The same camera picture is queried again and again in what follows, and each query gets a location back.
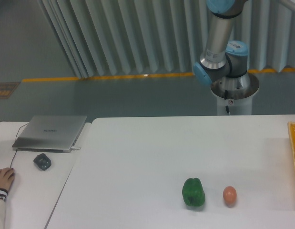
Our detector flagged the person's hand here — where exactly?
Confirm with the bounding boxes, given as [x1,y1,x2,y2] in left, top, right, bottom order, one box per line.
[0,167,15,191]

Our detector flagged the white sleeved forearm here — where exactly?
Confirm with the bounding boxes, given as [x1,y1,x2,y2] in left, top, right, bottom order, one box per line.
[0,188,8,229]

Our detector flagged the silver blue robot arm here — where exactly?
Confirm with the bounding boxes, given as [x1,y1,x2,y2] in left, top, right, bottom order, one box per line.
[193,0,295,85]

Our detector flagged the green bell pepper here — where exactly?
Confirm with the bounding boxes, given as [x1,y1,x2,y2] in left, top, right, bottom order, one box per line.
[182,178,205,207]

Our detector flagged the black small device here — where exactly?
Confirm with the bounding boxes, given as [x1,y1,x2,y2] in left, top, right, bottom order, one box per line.
[33,153,51,171]

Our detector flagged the silver closed laptop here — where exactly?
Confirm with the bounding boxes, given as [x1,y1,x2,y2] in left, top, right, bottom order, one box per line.
[12,115,87,153]

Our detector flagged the white corrugated partition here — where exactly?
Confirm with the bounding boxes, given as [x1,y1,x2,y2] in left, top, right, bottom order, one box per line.
[40,0,295,78]

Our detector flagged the brown egg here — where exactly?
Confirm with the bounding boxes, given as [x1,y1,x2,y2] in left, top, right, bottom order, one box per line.
[223,186,237,205]

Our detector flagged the black mouse cable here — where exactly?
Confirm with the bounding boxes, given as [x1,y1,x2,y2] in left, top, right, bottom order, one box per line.
[0,120,29,169]

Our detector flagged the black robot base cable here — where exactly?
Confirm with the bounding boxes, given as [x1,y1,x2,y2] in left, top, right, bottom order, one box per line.
[224,90,231,115]

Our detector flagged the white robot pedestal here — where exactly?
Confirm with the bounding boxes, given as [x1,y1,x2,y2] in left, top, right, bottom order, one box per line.
[211,73,260,115]

